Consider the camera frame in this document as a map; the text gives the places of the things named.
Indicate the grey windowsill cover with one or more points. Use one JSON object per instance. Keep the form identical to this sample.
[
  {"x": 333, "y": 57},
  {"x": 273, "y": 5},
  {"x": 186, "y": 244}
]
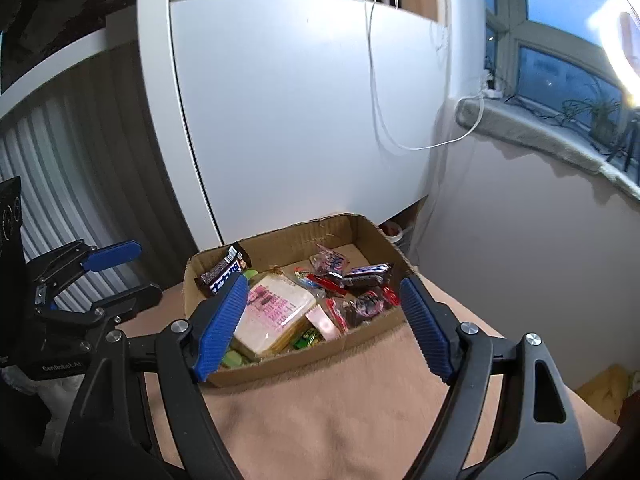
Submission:
[{"x": 518, "y": 126}]

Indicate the dark chocolate bar in box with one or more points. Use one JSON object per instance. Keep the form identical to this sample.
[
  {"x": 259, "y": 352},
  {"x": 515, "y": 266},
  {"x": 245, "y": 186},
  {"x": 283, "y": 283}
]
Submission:
[{"x": 367, "y": 276}]

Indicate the red dates clear bag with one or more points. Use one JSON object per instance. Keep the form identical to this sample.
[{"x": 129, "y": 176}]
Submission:
[{"x": 351, "y": 313}]

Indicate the green candy clear wrapper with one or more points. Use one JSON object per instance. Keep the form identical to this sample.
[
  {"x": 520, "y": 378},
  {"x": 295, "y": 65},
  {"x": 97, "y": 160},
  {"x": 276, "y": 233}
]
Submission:
[{"x": 232, "y": 360}]

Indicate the brown Snickers bar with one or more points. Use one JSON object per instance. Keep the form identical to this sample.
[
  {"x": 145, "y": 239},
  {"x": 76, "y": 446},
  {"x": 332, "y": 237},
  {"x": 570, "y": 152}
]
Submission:
[{"x": 236, "y": 260}]

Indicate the red blue candy bar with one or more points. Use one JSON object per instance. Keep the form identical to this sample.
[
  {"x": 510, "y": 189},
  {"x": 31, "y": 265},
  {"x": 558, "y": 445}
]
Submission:
[{"x": 329, "y": 262}]

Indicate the pink bread bag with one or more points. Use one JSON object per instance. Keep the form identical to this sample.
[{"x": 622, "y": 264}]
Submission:
[{"x": 274, "y": 314}]

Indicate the white cabinet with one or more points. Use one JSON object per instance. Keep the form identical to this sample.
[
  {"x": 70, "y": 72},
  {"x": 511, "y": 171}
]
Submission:
[{"x": 271, "y": 112}]

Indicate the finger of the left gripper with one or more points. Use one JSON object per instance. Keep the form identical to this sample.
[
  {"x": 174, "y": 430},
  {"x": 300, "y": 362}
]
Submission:
[
  {"x": 128, "y": 304},
  {"x": 101, "y": 259}
]

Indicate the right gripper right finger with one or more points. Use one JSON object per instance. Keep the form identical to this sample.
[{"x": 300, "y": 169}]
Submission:
[{"x": 535, "y": 433}]

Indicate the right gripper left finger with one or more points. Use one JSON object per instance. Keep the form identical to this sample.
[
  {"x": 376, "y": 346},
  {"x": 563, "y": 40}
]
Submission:
[{"x": 110, "y": 432}]

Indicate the brown cardboard box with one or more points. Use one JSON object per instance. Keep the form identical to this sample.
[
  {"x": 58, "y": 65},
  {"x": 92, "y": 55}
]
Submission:
[{"x": 286, "y": 251}]

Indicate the green gum pack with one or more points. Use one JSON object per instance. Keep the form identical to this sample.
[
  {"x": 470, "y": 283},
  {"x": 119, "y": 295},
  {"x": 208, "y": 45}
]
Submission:
[{"x": 307, "y": 339}]

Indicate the potted spider plant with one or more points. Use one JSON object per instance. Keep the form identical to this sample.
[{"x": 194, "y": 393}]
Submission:
[{"x": 599, "y": 109}]

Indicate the pink white small packet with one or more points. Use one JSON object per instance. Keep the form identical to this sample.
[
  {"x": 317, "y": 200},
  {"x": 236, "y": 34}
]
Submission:
[{"x": 318, "y": 318}]

